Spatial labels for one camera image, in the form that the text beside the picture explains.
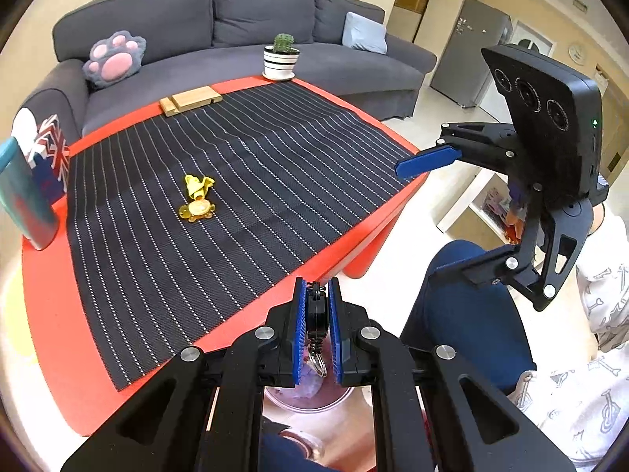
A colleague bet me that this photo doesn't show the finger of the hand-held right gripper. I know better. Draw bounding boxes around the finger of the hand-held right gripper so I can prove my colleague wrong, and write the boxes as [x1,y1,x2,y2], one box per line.
[430,182,595,312]
[394,122,529,181]

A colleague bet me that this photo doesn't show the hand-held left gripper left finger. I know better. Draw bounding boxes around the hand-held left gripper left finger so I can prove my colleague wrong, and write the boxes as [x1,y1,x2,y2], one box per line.
[61,278,308,472]

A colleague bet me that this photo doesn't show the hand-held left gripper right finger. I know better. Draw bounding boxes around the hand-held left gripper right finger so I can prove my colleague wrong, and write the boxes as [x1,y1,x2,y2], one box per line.
[328,278,573,472]

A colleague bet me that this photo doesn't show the black key reel with ring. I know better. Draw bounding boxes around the black key reel with ring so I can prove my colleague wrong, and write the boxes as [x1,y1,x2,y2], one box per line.
[305,281,331,379]

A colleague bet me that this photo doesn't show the person's blue trouser leg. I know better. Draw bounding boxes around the person's blue trouser leg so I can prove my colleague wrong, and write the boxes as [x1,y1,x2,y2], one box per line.
[258,428,320,472]
[400,240,536,394]

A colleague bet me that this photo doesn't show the white low shelf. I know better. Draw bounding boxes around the white low shelf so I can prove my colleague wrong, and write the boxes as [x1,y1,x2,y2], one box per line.
[436,170,522,244]

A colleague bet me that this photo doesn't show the person's pink slipper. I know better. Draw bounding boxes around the person's pink slipper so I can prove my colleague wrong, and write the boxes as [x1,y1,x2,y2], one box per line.
[280,428,327,460]

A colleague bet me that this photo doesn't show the grey refrigerator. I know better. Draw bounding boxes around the grey refrigerator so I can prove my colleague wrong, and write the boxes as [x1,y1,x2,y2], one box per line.
[430,0,513,109]

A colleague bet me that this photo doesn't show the light blue pillow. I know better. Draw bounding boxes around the light blue pillow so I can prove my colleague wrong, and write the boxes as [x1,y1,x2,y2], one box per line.
[341,11,388,55]

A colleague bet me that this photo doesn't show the amber yellow toy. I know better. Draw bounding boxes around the amber yellow toy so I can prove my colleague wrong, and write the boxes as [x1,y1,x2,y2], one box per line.
[178,198,217,223]

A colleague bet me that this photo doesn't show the person's white printed shirt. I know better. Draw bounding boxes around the person's white printed shirt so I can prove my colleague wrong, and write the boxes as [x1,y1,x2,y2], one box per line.
[508,354,629,472]

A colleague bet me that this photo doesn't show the cactus in striped white pot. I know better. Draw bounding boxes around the cactus in striped white pot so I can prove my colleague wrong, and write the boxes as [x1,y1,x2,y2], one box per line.
[263,33,300,81]

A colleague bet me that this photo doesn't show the yellow crumpled wrapper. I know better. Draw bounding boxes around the yellow crumpled wrapper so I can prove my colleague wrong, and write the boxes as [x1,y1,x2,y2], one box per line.
[184,173,215,200]

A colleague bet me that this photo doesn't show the black striped woven placemat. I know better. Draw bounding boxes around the black striped woven placemat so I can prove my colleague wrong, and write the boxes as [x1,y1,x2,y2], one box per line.
[64,80,421,393]

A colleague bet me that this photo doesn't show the grey fabric sofa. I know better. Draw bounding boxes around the grey fabric sofa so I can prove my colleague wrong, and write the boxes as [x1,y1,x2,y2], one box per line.
[20,0,438,146]

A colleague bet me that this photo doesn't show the wooden phone stand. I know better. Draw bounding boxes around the wooden phone stand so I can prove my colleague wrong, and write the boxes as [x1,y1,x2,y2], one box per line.
[158,85,222,118]

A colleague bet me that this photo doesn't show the flag print tissue box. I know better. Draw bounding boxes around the flag print tissue box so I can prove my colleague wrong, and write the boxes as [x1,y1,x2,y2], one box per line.
[27,114,72,205]

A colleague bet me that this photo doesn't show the teal tumbler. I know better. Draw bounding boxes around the teal tumbler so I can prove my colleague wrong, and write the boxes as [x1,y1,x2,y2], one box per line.
[0,136,59,251]

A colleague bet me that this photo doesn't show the grey pink paw cushion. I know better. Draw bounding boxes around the grey pink paw cushion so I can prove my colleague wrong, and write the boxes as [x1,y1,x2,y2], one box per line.
[83,31,147,90]

